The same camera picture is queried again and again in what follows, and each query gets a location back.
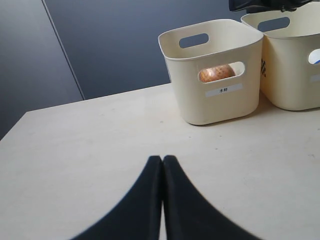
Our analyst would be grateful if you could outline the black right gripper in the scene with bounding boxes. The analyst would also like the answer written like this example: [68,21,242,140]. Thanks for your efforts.
[228,0,312,12]

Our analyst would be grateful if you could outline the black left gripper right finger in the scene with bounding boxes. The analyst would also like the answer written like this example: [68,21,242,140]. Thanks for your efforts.
[163,155,257,240]

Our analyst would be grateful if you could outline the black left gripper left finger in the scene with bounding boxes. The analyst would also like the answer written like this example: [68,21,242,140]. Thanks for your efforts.
[73,155,163,240]

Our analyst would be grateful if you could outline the white paper cup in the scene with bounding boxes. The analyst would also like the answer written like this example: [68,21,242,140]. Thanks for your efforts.
[308,48,320,65]

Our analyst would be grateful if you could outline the brown wooden cup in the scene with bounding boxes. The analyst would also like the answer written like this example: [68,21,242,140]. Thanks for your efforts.
[199,64,236,83]

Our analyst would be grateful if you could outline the middle cream plastic bin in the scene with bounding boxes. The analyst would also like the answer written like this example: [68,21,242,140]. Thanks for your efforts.
[241,2,320,111]

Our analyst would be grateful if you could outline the cream plastic bin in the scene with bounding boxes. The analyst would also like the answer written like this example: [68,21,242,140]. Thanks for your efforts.
[158,19,264,125]
[241,2,320,111]

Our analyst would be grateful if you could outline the left cream plastic bin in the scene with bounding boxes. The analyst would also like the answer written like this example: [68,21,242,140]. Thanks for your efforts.
[158,19,264,125]

